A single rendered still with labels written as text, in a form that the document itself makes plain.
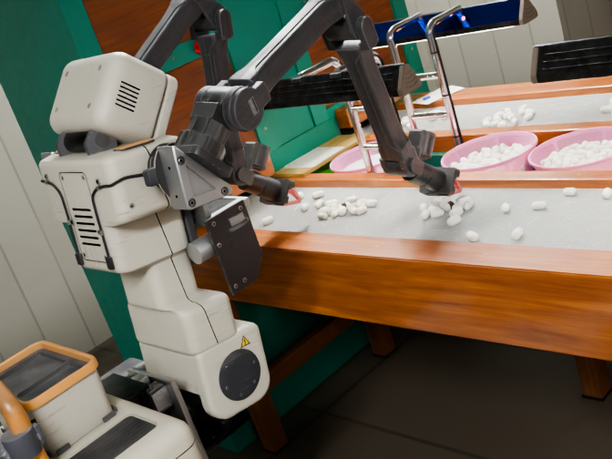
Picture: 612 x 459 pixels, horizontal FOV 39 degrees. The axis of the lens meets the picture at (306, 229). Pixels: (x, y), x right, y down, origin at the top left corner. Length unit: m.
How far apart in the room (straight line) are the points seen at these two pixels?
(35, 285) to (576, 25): 2.67
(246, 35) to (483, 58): 1.76
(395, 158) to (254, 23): 0.99
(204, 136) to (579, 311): 0.76
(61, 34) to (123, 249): 1.03
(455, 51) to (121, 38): 2.22
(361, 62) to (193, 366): 0.71
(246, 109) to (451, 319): 0.68
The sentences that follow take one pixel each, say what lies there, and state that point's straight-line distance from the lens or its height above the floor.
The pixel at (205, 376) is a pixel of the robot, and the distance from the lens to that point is 1.69.
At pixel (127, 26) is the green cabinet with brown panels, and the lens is 2.55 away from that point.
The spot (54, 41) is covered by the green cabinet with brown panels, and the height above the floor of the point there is 1.40.
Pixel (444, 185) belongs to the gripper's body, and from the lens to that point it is 2.13.
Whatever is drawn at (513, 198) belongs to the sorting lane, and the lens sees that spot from 2.12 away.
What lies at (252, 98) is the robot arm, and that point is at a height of 1.24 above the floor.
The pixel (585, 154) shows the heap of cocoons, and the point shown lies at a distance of 2.30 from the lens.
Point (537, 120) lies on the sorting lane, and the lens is 2.67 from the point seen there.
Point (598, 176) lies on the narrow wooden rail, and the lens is 2.07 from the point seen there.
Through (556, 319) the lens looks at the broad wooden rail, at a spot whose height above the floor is 0.66.
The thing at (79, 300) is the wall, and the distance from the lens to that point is 4.06.
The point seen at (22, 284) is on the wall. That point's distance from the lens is 3.93.
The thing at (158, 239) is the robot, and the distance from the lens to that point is 1.62.
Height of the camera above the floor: 1.51
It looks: 19 degrees down
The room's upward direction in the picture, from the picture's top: 19 degrees counter-clockwise
